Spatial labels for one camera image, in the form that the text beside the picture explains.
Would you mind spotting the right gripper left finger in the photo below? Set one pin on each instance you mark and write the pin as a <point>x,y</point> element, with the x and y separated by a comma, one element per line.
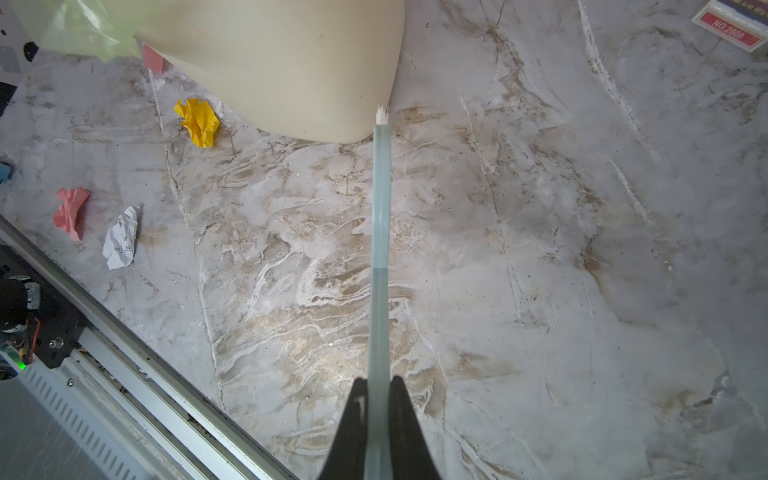
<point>346,458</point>

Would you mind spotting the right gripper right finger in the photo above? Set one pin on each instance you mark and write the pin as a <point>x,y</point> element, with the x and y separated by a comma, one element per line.
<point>410,456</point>

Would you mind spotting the teal hand brush white bristles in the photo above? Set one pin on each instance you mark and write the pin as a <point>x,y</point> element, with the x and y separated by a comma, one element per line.
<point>378,460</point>

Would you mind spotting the cream trash bin yellow bag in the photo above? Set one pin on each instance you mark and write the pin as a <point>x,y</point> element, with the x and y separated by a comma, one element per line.
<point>311,70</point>

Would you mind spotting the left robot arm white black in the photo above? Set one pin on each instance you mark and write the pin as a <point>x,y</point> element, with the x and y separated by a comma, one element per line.
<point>37,321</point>

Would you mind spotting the white paper scrap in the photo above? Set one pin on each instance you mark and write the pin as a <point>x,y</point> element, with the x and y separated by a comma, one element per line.
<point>120,242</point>

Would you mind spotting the yellow paper scrap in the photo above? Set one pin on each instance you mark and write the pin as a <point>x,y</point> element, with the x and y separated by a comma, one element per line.
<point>200,120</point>

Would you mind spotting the pink paper scrap near left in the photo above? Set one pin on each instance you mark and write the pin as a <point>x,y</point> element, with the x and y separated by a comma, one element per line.
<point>66,216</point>

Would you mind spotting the pink paper scrap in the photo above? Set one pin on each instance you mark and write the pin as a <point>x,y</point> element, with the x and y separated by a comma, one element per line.
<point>66,216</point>
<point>153,61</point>

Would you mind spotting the pink paper scrap far left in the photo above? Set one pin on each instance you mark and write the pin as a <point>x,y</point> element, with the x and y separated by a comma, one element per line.
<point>153,61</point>

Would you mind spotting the small card box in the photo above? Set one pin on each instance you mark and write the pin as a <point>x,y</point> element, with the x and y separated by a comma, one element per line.
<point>741,22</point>

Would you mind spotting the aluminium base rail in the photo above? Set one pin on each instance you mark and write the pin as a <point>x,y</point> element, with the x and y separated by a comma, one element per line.
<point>114,409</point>

